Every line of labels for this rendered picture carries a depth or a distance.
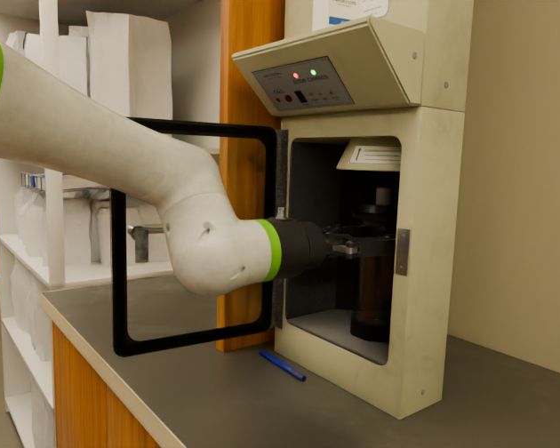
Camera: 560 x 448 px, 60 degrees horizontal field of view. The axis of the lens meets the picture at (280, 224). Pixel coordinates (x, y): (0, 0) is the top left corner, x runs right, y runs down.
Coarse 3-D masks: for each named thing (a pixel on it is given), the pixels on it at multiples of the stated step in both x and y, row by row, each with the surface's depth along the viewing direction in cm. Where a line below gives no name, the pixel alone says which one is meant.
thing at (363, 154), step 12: (348, 144) 84; (360, 144) 81; (372, 144) 79; (384, 144) 79; (396, 144) 78; (348, 156) 82; (360, 156) 80; (372, 156) 79; (384, 156) 78; (396, 156) 78; (336, 168) 86; (348, 168) 81; (360, 168) 79; (372, 168) 78; (384, 168) 77; (396, 168) 77
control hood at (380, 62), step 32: (320, 32) 66; (352, 32) 62; (384, 32) 61; (416, 32) 65; (256, 64) 81; (352, 64) 67; (384, 64) 63; (416, 64) 66; (352, 96) 72; (384, 96) 68; (416, 96) 67
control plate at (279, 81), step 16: (288, 64) 75; (304, 64) 73; (320, 64) 71; (272, 80) 81; (288, 80) 79; (304, 80) 76; (320, 80) 74; (336, 80) 71; (272, 96) 85; (304, 96) 79; (320, 96) 77; (336, 96) 74
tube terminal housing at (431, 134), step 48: (288, 0) 89; (432, 0) 66; (432, 48) 67; (432, 96) 69; (288, 144) 91; (432, 144) 70; (288, 192) 92; (432, 192) 72; (432, 240) 73; (432, 288) 75; (288, 336) 95; (432, 336) 76; (336, 384) 85; (384, 384) 76; (432, 384) 78
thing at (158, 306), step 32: (224, 160) 86; (256, 160) 90; (256, 192) 90; (128, 224) 79; (160, 224) 82; (128, 256) 80; (160, 256) 82; (128, 288) 80; (160, 288) 83; (256, 288) 93; (128, 320) 81; (160, 320) 84; (192, 320) 87; (224, 320) 90
